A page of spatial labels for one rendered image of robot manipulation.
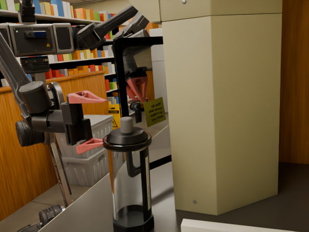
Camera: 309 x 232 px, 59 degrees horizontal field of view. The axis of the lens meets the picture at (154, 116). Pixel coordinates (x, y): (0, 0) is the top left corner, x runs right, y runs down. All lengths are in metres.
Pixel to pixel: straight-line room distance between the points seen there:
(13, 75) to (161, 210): 0.53
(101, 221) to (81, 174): 2.32
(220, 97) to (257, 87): 0.11
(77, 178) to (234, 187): 2.53
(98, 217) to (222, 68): 0.49
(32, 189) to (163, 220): 2.46
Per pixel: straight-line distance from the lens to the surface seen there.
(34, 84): 0.72
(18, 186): 2.96
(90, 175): 3.02
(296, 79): 0.99
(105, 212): 0.79
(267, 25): 0.71
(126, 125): 0.59
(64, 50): 1.53
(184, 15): 0.63
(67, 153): 3.09
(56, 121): 0.68
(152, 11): 0.66
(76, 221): 0.78
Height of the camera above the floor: 1.35
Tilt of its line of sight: 13 degrees down
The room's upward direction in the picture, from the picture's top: 5 degrees counter-clockwise
